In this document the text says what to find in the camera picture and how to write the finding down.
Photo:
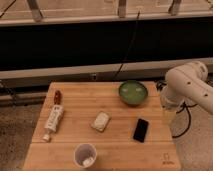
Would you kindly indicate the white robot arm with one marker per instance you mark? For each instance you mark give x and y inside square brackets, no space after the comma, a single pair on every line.
[183,82]

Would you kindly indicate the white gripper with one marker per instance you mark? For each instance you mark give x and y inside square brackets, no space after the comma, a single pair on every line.
[168,115]

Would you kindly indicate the green ceramic bowl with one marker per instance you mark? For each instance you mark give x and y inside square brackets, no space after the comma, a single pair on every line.
[132,92]

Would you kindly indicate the white sponge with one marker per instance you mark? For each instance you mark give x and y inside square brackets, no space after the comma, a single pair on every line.
[100,121]

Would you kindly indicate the clear plastic cup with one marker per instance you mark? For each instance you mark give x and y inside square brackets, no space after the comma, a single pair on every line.
[84,151]

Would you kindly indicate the black smartphone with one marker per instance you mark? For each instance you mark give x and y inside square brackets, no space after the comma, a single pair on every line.
[141,130]

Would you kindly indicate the red brown handled tool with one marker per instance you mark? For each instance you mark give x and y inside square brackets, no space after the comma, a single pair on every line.
[57,97]

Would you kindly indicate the white tube with label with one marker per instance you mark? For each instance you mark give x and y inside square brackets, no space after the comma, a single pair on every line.
[52,122]

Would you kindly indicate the small white cup content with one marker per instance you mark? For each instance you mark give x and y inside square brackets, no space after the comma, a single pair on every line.
[87,162]

